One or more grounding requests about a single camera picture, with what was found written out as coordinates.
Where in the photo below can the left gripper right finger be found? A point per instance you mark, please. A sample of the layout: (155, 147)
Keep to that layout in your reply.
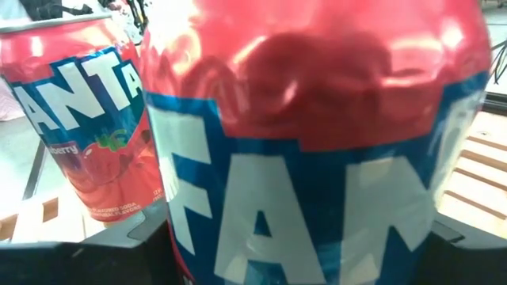
(467, 261)

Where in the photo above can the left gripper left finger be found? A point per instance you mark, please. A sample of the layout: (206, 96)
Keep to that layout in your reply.
(79, 265)

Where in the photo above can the orange-red Fanta can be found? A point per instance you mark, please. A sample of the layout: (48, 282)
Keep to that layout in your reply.
(87, 118)
(317, 158)

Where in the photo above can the wooden slatted shelf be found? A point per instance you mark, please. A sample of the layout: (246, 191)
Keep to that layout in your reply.
(475, 186)

